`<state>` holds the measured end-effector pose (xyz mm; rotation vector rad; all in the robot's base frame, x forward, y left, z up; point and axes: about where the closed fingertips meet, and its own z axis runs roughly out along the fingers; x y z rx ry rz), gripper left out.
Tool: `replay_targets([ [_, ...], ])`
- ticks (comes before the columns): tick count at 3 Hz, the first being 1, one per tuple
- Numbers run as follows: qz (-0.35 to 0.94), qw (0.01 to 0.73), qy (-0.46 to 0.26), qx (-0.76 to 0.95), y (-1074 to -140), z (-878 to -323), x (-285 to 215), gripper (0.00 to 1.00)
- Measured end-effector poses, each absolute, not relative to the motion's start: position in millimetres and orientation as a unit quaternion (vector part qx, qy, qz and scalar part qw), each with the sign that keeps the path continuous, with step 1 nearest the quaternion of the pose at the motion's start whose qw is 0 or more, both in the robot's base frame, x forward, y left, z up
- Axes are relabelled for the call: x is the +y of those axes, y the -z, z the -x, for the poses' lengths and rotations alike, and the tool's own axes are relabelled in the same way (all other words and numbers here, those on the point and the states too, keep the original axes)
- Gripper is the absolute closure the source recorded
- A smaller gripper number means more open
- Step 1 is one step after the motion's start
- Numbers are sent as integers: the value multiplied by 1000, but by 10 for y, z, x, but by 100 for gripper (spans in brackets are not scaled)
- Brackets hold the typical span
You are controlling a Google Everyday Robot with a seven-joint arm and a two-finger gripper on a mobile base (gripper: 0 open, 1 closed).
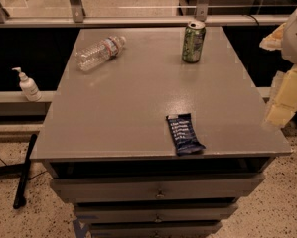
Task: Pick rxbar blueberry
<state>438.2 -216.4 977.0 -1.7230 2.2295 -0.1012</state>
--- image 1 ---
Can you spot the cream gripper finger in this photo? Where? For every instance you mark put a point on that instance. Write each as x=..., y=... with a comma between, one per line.
x=282, y=104
x=273, y=41

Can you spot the blue rxbar blueberry wrapper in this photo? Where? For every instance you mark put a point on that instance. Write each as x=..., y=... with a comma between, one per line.
x=183, y=134

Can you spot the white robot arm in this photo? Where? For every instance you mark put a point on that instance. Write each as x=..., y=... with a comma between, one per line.
x=289, y=42

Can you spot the green soda can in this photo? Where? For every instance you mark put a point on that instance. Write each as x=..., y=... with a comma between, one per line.
x=193, y=41

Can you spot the grey drawer cabinet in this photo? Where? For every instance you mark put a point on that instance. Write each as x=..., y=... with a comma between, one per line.
x=106, y=142

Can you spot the clear plastic water bottle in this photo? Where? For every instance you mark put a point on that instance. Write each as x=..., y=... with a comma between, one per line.
x=98, y=53

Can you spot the white pump lotion bottle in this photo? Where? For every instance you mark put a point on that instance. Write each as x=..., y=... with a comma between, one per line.
x=28, y=86

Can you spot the black pole on floor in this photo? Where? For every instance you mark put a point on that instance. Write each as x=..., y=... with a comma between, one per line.
x=20, y=200

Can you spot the grey metal window rail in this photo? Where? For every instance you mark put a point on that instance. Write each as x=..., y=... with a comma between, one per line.
x=97, y=13

